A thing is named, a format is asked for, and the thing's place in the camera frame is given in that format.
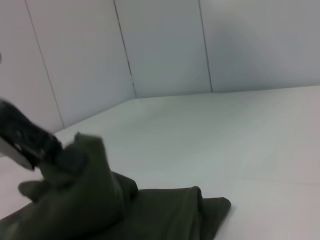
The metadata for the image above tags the dark green shirt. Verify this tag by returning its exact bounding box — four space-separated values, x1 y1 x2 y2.
0 131 232 240

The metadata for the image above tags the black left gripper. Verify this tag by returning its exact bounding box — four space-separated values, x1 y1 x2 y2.
0 98 90 173

